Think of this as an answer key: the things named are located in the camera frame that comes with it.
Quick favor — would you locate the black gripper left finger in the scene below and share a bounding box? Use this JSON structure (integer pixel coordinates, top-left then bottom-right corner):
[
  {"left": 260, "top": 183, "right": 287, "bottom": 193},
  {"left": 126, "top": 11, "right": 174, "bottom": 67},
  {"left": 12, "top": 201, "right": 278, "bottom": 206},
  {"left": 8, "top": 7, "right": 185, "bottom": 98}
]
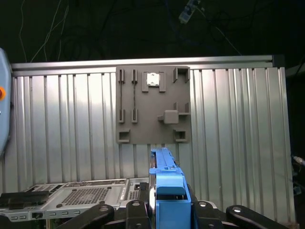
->
[{"left": 56, "top": 189, "right": 154, "bottom": 229}]

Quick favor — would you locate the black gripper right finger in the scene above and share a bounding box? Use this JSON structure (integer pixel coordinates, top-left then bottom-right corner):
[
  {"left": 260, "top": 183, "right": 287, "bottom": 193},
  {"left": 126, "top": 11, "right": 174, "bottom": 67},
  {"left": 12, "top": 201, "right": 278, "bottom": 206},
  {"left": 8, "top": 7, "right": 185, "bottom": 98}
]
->
[{"left": 189, "top": 192, "right": 290, "bottom": 229}]

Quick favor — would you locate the hard disk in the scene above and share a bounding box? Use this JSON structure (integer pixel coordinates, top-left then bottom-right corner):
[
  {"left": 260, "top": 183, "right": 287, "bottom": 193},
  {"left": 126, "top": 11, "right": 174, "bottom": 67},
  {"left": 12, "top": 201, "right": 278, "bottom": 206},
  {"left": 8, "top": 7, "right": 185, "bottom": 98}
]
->
[{"left": 148, "top": 147, "right": 193, "bottom": 229}]

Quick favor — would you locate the grey parts rack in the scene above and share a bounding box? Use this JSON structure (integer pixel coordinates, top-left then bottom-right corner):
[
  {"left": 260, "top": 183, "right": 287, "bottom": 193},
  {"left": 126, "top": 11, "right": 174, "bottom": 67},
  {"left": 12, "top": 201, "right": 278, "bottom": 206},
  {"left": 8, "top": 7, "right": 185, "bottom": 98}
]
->
[{"left": 115, "top": 64, "right": 192, "bottom": 145}]

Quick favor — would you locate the black open PC case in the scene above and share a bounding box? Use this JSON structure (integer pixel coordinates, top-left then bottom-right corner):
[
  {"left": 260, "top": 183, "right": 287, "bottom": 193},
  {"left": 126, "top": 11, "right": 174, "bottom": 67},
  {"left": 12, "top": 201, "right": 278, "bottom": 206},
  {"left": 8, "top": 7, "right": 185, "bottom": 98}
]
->
[{"left": 0, "top": 177, "right": 153, "bottom": 229}]

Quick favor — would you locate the pale blue teach pendant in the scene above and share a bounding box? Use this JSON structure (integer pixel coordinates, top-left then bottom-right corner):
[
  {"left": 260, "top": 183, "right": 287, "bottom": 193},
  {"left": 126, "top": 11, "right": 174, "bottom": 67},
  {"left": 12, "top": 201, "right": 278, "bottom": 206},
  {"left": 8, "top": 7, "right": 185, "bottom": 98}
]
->
[{"left": 0, "top": 47, "right": 12, "bottom": 158}]

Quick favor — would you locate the white power strip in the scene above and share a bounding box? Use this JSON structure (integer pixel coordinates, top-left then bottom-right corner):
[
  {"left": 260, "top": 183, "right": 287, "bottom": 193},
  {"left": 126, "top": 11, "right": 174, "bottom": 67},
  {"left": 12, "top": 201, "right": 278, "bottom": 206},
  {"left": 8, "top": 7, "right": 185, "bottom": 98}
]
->
[{"left": 178, "top": 0, "right": 201, "bottom": 24}]

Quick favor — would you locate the black cable with metal plug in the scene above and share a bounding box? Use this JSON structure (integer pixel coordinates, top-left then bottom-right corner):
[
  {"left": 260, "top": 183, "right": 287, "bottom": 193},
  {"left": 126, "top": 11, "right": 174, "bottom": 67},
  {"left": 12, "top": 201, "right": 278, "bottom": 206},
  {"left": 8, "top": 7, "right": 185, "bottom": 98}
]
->
[{"left": 290, "top": 154, "right": 305, "bottom": 169}]

